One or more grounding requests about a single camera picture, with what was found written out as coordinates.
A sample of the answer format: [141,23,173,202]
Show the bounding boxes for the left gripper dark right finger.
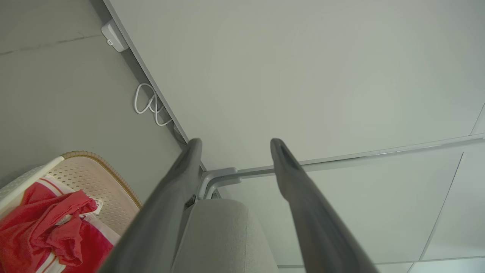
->
[270,138,380,273]

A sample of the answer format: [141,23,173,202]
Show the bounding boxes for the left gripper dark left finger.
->
[99,138,203,273]

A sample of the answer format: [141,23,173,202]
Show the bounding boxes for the red and white garment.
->
[0,181,102,273]
[23,174,122,273]

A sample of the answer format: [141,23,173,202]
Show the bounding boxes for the grey partition wall panel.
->
[218,133,485,273]

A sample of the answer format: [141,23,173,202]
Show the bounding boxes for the cream perforated laundry basket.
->
[0,151,143,273]

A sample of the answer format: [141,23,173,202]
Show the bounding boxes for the large white partition panel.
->
[103,0,485,172]

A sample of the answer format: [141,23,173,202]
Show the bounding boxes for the white power strip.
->
[101,20,130,53]

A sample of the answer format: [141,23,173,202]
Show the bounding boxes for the grey partition foot bracket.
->
[205,175,277,200]
[197,167,238,200]

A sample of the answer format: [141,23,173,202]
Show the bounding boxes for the white looped cable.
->
[133,83,174,127]

